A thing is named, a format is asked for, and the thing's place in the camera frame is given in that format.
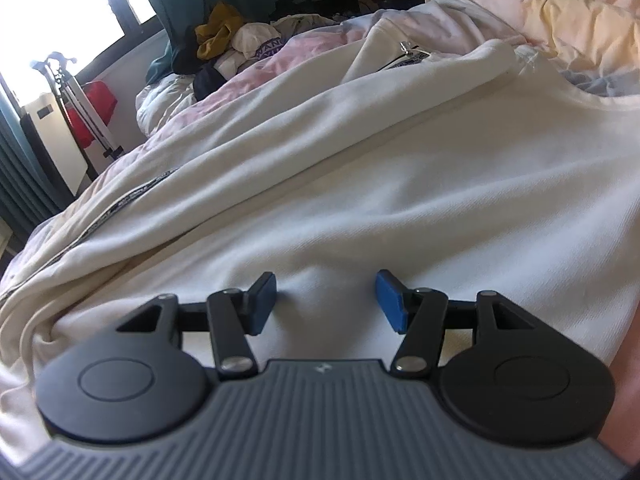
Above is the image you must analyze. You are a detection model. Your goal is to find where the white zip-up jacket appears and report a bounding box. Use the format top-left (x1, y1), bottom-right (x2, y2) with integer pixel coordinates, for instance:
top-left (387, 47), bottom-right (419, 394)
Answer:
top-left (1, 21), bottom-right (639, 462)

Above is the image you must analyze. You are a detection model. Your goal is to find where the white rolled comforter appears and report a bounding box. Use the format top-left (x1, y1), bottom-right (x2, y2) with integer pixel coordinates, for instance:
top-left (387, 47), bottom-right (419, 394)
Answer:
top-left (136, 74), bottom-right (196, 138)

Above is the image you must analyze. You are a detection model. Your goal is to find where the left blue curtain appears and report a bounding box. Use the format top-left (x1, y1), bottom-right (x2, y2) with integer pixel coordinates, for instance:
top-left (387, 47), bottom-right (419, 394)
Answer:
top-left (1, 90), bottom-right (70, 246)

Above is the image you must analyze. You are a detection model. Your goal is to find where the red cloth on stand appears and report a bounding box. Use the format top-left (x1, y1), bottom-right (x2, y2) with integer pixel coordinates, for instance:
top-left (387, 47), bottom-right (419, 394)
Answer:
top-left (66, 80), bottom-right (117, 148)

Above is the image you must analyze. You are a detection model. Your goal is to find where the yellow garment on pile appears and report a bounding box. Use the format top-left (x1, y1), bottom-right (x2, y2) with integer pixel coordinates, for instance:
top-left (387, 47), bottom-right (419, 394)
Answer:
top-left (194, 2), bottom-right (244, 61)

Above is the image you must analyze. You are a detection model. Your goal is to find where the garment steamer stand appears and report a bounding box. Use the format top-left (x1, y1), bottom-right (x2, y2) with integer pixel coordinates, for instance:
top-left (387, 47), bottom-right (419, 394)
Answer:
top-left (30, 51), bottom-right (124, 160)

